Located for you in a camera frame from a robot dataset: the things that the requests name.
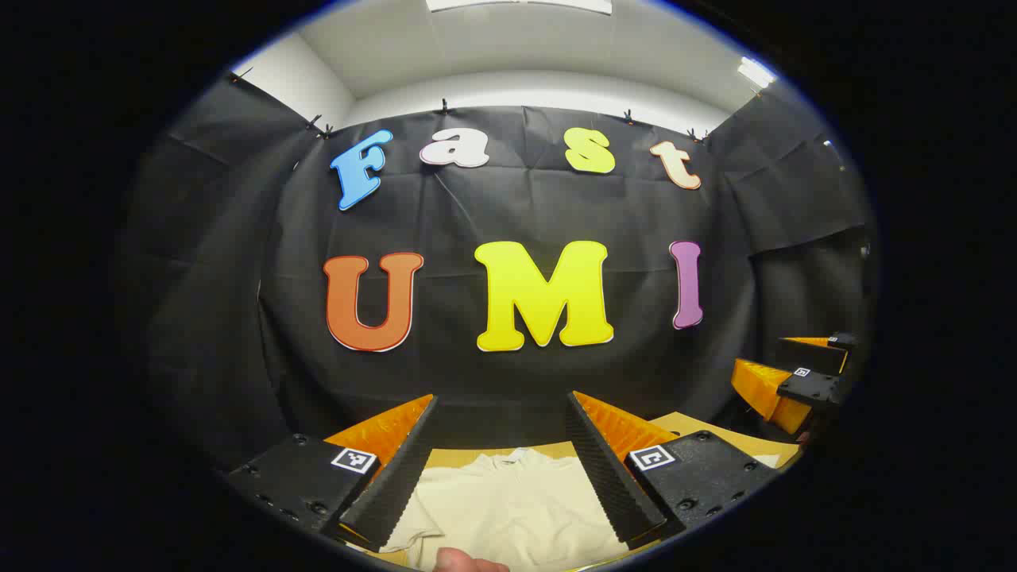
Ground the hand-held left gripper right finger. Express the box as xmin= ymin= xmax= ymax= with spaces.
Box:
xmin=566 ymin=390 xmax=781 ymax=551

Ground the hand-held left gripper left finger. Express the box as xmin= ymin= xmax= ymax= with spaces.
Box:
xmin=226 ymin=393 xmax=440 ymax=553

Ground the cream sweatshirt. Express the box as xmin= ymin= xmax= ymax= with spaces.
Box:
xmin=380 ymin=447 xmax=786 ymax=571

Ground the black backdrop cloth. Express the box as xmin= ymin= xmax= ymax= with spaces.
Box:
xmin=119 ymin=71 xmax=879 ymax=470

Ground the ceiling light panel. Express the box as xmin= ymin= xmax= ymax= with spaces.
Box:
xmin=425 ymin=0 xmax=614 ymax=15
xmin=737 ymin=56 xmax=778 ymax=90

